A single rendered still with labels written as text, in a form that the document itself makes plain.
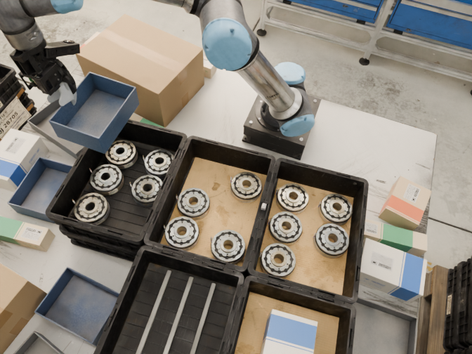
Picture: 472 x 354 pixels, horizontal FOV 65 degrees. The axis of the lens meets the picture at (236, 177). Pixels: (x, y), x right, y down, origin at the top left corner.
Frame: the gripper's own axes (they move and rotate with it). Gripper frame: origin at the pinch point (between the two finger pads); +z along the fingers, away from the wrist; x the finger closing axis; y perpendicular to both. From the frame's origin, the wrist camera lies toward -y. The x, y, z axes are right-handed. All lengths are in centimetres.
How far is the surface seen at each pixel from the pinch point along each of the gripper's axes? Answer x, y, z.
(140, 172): 11.7, -0.7, 31.0
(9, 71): -90, -37, 43
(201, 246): 42, 15, 35
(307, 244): 71, 1, 39
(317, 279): 77, 11, 40
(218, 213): 42, 3, 35
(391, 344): 103, 16, 56
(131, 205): 15.4, 11.5, 31.5
